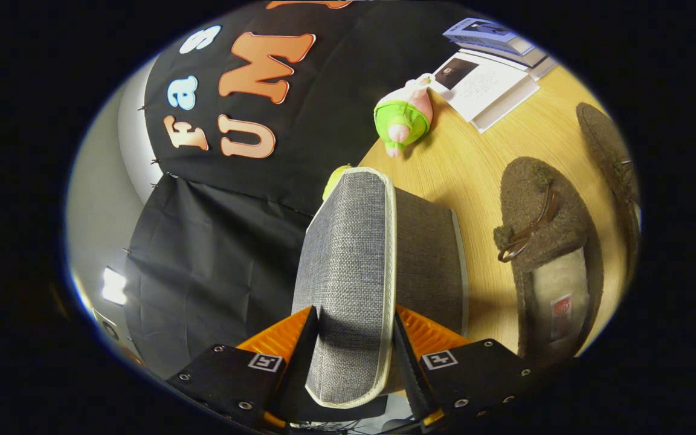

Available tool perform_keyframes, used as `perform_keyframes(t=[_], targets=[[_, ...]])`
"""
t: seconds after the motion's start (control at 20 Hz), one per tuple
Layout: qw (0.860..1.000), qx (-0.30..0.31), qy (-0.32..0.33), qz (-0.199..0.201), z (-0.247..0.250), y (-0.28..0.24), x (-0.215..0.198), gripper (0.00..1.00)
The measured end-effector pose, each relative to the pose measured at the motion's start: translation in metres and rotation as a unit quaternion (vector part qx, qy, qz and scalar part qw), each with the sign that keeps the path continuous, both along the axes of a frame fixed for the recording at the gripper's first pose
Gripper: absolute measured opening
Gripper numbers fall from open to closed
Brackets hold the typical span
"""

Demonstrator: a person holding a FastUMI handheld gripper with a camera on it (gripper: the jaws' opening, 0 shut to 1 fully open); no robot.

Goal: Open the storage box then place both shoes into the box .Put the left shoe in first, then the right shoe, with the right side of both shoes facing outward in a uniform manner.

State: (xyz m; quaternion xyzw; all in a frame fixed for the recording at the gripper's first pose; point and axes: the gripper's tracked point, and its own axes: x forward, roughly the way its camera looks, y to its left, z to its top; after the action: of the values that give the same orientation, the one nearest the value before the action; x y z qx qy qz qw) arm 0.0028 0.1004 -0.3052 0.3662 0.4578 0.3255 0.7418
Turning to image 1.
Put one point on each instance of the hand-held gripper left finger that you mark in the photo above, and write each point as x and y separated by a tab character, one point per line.
296	374

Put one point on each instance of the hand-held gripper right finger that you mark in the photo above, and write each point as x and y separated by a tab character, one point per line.
405	368

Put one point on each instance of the grey fabric storage box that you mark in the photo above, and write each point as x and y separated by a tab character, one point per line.
354	260

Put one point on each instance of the brown fuzzy shoe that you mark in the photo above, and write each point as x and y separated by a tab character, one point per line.
602	139
535	199

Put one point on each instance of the yellow corn toy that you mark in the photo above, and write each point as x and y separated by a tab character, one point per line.
335	178

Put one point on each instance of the row of black clips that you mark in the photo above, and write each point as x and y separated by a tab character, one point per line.
154	162

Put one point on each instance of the green and pink plush toy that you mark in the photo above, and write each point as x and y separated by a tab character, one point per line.
405	112

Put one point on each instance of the white thick book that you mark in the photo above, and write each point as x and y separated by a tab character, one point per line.
544	67

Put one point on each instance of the dark blue book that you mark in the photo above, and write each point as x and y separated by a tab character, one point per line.
526	55

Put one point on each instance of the light blue book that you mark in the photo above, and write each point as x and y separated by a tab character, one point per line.
481	30

